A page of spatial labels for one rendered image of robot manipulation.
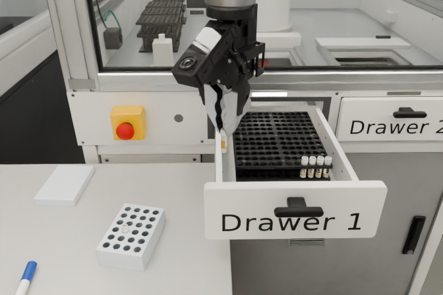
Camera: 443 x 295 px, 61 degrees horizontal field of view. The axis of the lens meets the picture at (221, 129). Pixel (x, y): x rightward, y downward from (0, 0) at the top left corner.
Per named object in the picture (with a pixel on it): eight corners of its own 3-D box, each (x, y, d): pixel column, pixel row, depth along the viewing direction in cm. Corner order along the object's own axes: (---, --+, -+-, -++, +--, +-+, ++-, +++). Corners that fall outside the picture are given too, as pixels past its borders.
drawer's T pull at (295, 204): (323, 218, 57) (324, 211, 57) (274, 218, 57) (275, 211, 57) (318, 202, 60) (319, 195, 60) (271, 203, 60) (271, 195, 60)
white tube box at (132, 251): (144, 272, 65) (141, 257, 64) (98, 265, 67) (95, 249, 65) (165, 222, 76) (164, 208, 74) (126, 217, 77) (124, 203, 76)
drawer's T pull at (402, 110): (426, 118, 86) (428, 112, 85) (393, 118, 86) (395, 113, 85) (418, 111, 89) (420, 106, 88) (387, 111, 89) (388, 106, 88)
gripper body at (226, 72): (265, 77, 63) (269, 2, 57) (236, 95, 57) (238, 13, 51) (227, 68, 67) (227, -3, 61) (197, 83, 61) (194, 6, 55)
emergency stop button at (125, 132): (134, 141, 85) (132, 126, 83) (116, 141, 85) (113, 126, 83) (136, 134, 88) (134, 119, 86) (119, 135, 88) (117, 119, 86)
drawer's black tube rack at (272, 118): (327, 193, 72) (333, 165, 69) (236, 194, 72) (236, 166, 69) (304, 135, 91) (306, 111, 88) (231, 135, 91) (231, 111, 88)
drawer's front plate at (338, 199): (374, 238, 65) (388, 186, 59) (205, 240, 64) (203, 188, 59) (371, 230, 66) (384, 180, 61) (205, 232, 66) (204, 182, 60)
